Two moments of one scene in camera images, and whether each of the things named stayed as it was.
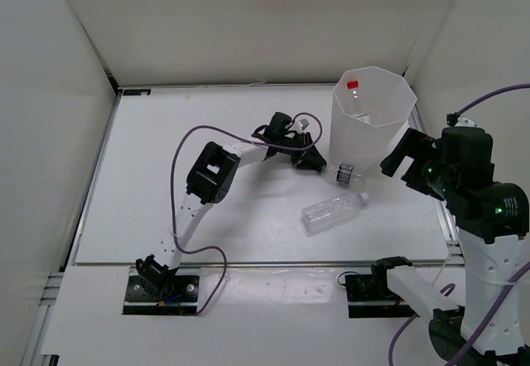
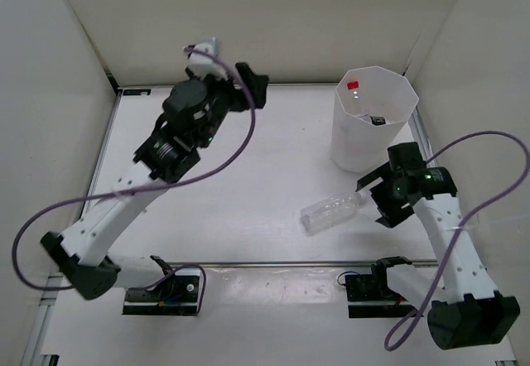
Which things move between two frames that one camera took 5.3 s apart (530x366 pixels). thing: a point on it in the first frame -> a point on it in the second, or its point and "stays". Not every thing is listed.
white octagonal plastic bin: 369,108 stays
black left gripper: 307,160 -> 255,83
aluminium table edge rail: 264,263 stays
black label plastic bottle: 344,173 -> 374,120
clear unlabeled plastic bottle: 320,215 stays
